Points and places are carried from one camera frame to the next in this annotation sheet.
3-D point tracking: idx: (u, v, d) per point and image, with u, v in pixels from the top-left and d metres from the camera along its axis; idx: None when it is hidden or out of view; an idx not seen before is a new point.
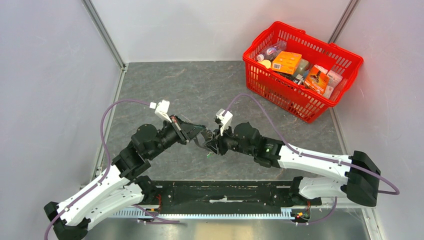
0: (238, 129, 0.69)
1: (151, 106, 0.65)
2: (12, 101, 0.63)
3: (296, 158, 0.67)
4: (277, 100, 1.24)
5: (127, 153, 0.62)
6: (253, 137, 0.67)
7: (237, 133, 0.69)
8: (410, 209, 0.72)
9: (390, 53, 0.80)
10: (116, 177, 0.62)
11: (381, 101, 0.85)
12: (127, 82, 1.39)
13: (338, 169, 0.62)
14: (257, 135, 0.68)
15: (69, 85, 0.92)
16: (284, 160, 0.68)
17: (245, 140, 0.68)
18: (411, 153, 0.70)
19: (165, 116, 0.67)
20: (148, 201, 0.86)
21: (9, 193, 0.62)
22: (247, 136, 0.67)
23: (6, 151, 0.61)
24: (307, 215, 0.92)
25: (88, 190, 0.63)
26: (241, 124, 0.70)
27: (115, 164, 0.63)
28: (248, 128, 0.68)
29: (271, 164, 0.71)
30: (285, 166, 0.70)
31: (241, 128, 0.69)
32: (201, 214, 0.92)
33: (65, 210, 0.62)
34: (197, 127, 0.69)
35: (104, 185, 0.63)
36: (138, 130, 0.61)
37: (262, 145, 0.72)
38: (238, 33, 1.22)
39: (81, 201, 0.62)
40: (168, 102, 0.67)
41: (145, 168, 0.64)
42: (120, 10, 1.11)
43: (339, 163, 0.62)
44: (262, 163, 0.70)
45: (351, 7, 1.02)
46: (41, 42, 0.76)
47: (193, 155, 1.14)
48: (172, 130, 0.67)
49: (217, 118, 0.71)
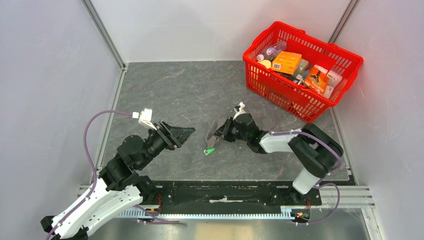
0: (240, 117, 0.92)
1: (133, 116, 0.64)
2: (11, 100, 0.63)
3: (270, 137, 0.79)
4: (277, 100, 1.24)
5: (114, 164, 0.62)
6: (246, 124, 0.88)
7: (238, 120, 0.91)
8: (409, 209, 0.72)
9: (390, 53, 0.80)
10: (102, 191, 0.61)
11: (381, 101, 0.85)
12: (127, 82, 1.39)
13: (288, 137, 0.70)
14: (252, 124, 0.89)
15: (69, 84, 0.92)
16: (263, 142, 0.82)
17: (242, 126, 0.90)
18: (411, 152, 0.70)
19: (150, 124, 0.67)
20: (148, 201, 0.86)
21: (8, 193, 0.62)
22: (242, 122, 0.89)
23: (5, 151, 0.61)
24: (307, 215, 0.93)
25: (78, 205, 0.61)
26: (243, 113, 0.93)
27: (102, 177, 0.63)
28: (247, 118, 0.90)
29: (260, 151, 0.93)
30: (269, 150, 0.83)
31: (241, 117, 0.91)
32: (200, 214, 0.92)
33: (58, 225, 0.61)
34: (187, 130, 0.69)
35: (92, 199, 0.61)
36: (124, 142, 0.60)
37: (257, 134, 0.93)
38: (238, 33, 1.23)
39: (72, 216, 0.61)
40: (150, 109, 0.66)
41: (133, 179, 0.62)
42: (120, 10, 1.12)
43: (291, 133, 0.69)
44: (252, 146, 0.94)
45: (351, 7, 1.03)
46: (41, 42, 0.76)
47: (193, 155, 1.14)
48: (158, 138, 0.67)
49: (238, 105, 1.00)
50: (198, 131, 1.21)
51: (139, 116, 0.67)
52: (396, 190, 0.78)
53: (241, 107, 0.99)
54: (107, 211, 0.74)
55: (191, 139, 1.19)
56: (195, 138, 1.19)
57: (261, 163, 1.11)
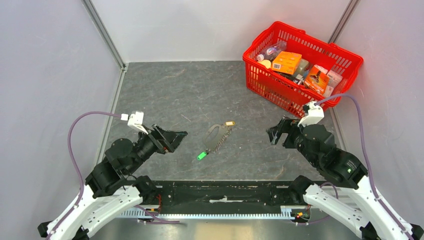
0: (310, 130, 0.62)
1: (123, 118, 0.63)
2: (11, 100, 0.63)
3: (370, 199, 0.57)
4: (277, 100, 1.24)
5: (101, 169, 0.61)
6: (323, 142, 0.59)
7: (306, 134, 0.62)
8: (407, 209, 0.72)
9: (390, 53, 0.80)
10: (89, 198, 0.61)
11: (381, 101, 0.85)
12: (127, 82, 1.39)
13: (395, 232, 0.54)
14: (331, 142, 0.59)
15: (69, 85, 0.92)
16: (360, 194, 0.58)
17: (315, 144, 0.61)
18: (411, 152, 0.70)
19: (141, 127, 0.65)
20: (148, 201, 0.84)
21: (10, 193, 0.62)
22: (318, 139, 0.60)
23: (6, 151, 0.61)
24: (307, 215, 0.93)
25: (69, 212, 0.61)
26: (317, 126, 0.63)
27: (88, 183, 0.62)
28: (322, 132, 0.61)
29: (341, 183, 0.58)
30: (345, 189, 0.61)
31: (313, 129, 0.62)
32: (200, 214, 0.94)
33: (51, 232, 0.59)
34: (179, 134, 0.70)
35: (80, 207, 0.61)
36: (113, 145, 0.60)
37: (336, 156, 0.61)
38: (238, 33, 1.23)
39: (65, 222, 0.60)
40: (142, 112, 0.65)
41: (120, 184, 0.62)
42: (121, 11, 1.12)
43: (404, 231, 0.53)
44: (329, 177, 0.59)
45: (351, 6, 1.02)
46: (41, 42, 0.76)
47: (193, 155, 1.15)
48: (149, 141, 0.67)
49: (308, 105, 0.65)
50: (198, 131, 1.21)
51: (130, 118, 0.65)
52: (395, 190, 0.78)
53: (312, 108, 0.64)
54: (106, 213, 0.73)
55: (191, 139, 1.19)
56: (195, 138, 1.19)
57: (261, 163, 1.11)
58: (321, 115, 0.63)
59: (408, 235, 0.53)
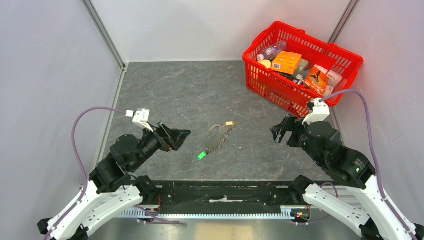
0: (314, 128, 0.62)
1: (128, 115, 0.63)
2: (11, 100, 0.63)
3: (376, 199, 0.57)
4: (277, 100, 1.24)
5: (105, 165, 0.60)
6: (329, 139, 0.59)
7: (311, 132, 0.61)
8: (407, 208, 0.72)
9: (390, 53, 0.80)
10: (93, 194, 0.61)
11: (381, 101, 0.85)
12: (127, 82, 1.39)
13: (400, 233, 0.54)
14: (337, 139, 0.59)
15: (69, 85, 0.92)
16: (367, 194, 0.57)
17: (321, 142, 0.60)
18: (411, 151, 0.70)
19: (146, 125, 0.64)
20: (148, 201, 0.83)
21: (10, 193, 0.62)
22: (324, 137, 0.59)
23: (6, 152, 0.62)
24: (307, 215, 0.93)
25: (71, 208, 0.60)
26: (321, 124, 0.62)
27: (92, 179, 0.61)
28: (327, 129, 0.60)
29: (349, 182, 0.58)
30: (351, 189, 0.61)
31: (318, 127, 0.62)
32: (200, 214, 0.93)
33: (53, 228, 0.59)
34: (183, 133, 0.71)
35: (83, 202, 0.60)
36: (118, 141, 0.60)
37: (342, 154, 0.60)
38: (238, 33, 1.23)
39: (67, 218, 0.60)
40: (148, 109, 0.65)
41: (124, 180, 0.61)
42: (121, 10, 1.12)
43: (408, 231, 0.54)
44: (336, 176, 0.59)
45: (351, 7, 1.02)
46: (41, 42, 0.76)
47: (193, 155, 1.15)
48: (154, 138, 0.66)
49: (312, 102, 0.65)
50: (198, 131, 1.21)
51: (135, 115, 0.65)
52: (395, 190, 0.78)
53: (317, 105, 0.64)
54: (107, 212, 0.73)
55: (191, 140, 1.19)
56: (195, 138, 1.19)
57: (261, 163, 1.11)
58: (324, 112, 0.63)
59: (412, 235, 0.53)
